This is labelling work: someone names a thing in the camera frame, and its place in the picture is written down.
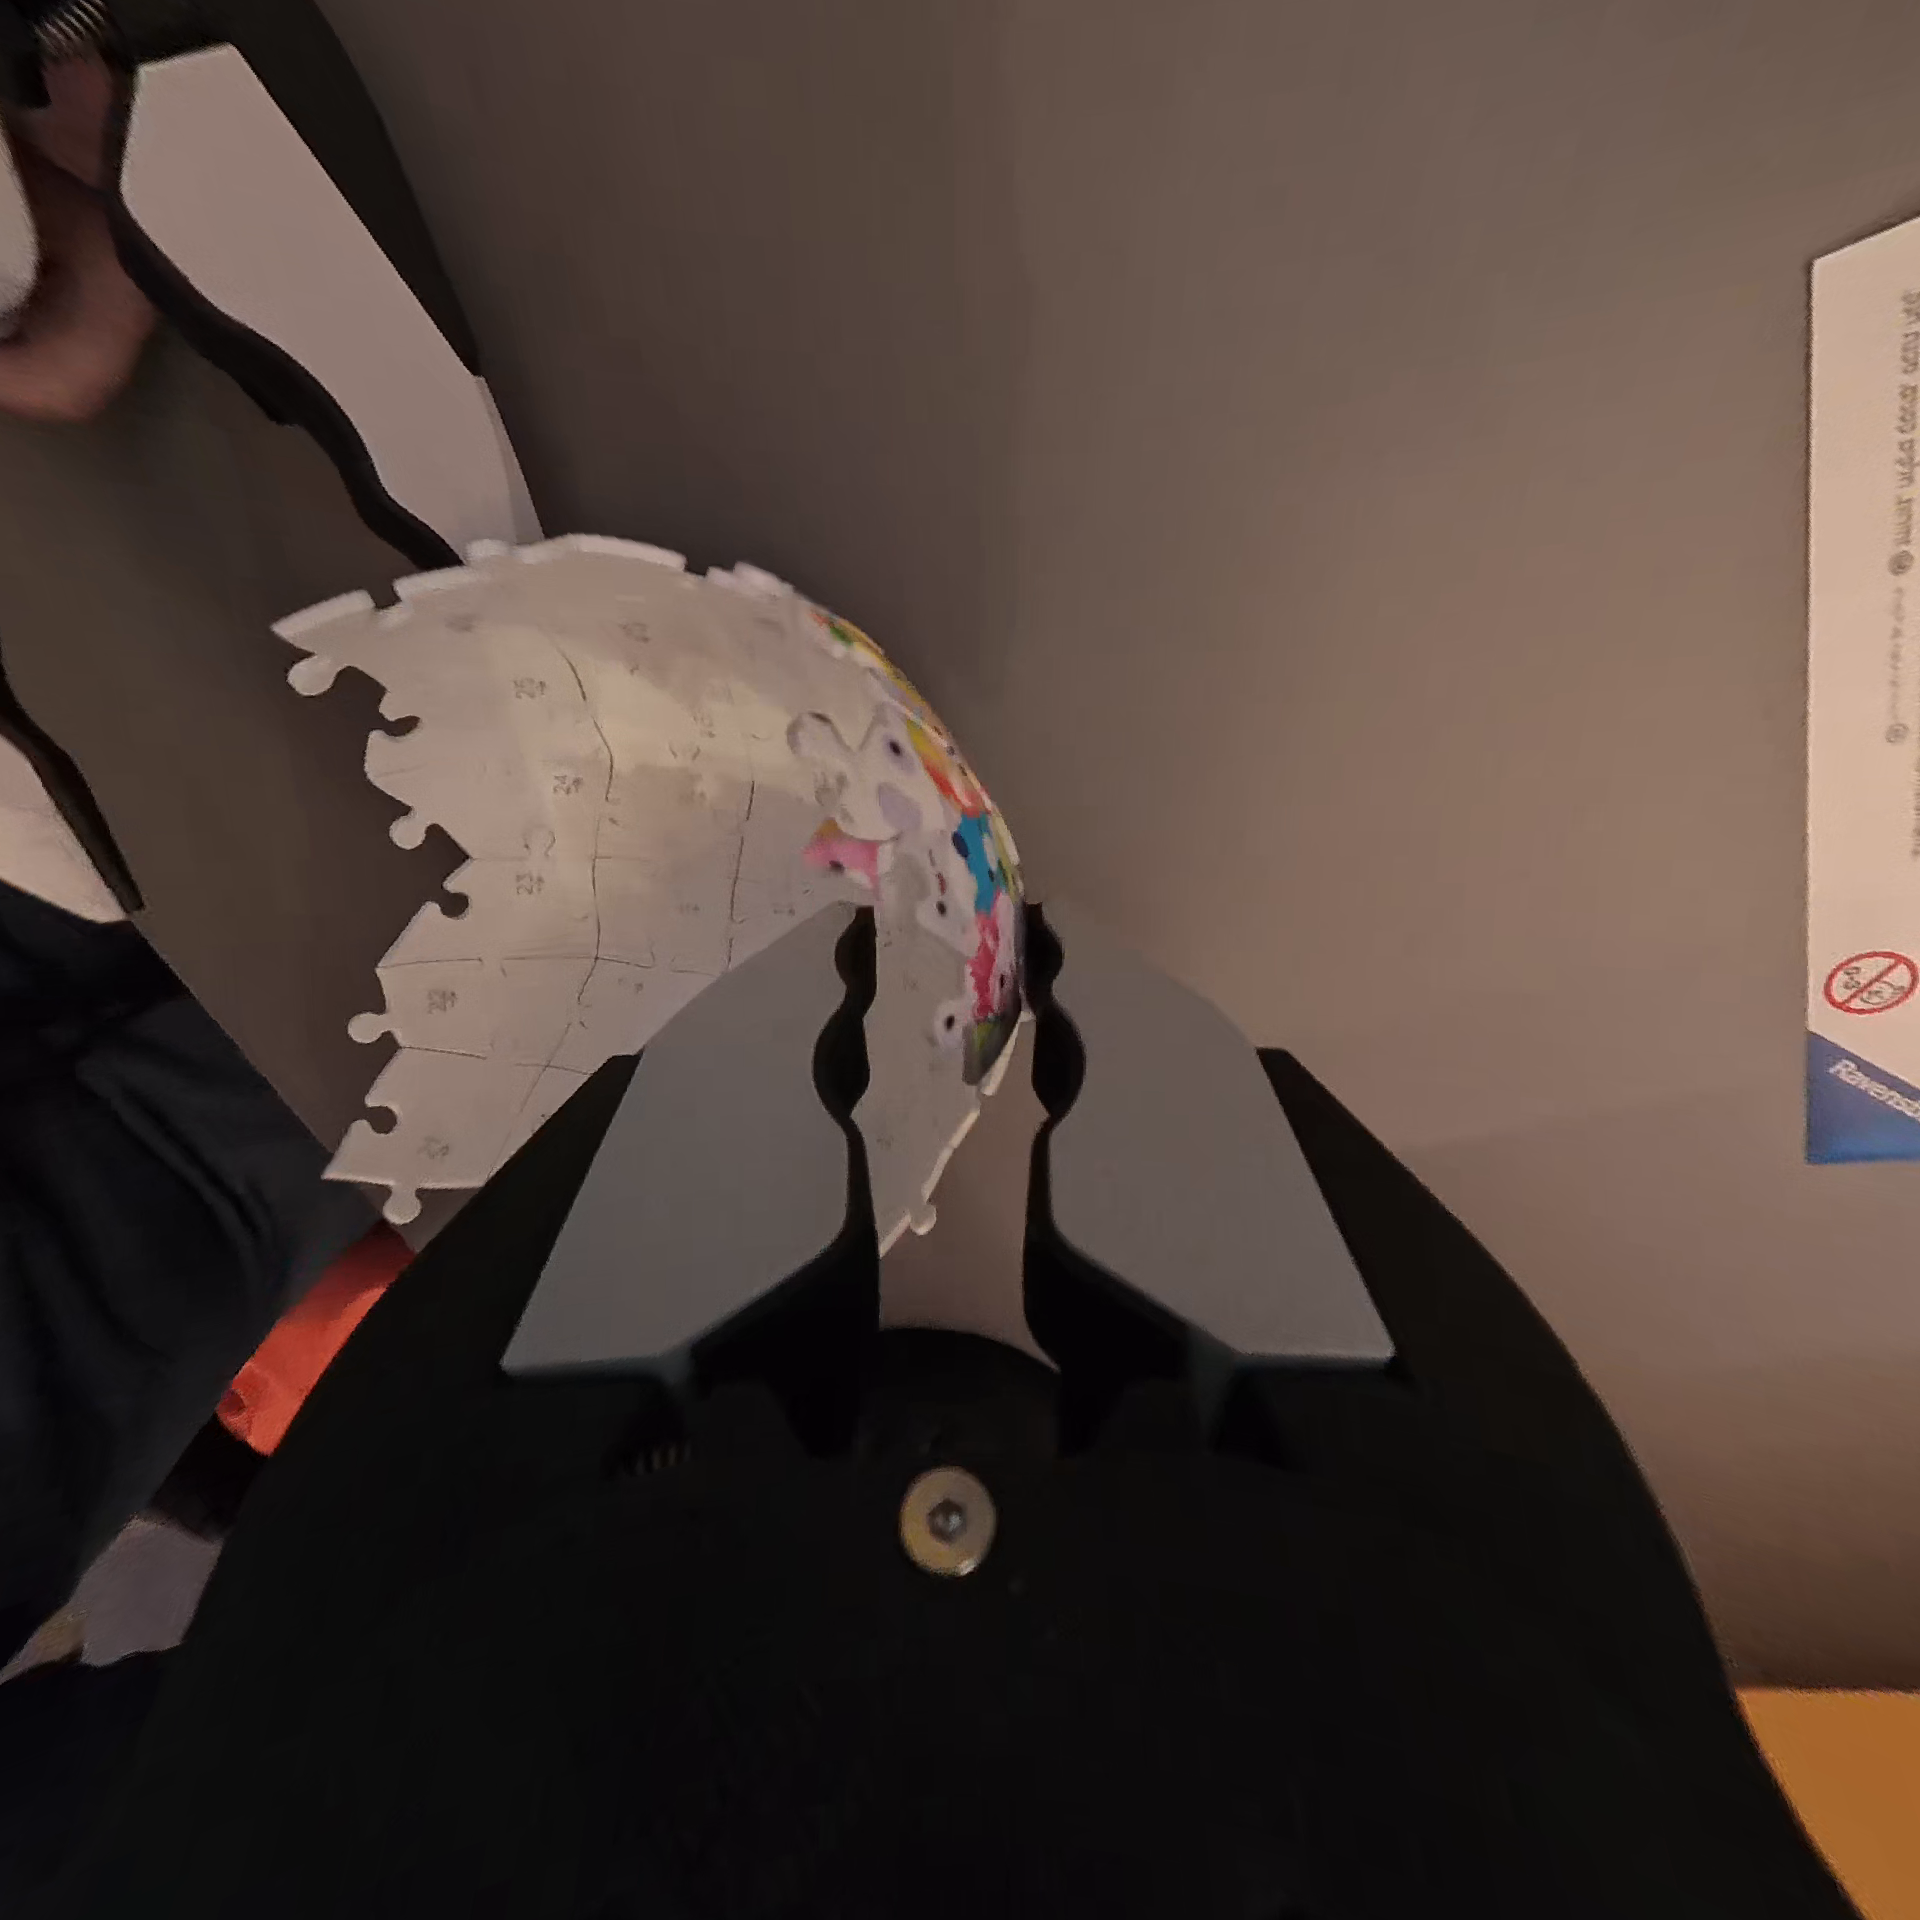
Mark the white instruction leaflet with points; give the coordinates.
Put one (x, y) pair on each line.
(1868, 675)

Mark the yellow plastic bin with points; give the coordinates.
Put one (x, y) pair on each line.
(1853, 1816)

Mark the person's dark clothing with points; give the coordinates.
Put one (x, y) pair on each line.
(135, 1201)

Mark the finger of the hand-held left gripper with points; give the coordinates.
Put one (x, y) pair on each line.
(300, 271)
(38, 839)

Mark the partly built puzzle ball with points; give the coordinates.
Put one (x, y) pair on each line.
(600, 839)

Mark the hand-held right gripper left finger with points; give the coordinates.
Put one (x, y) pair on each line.
(705, 1170)

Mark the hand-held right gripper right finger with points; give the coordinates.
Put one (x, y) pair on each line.
(1185, 1185)

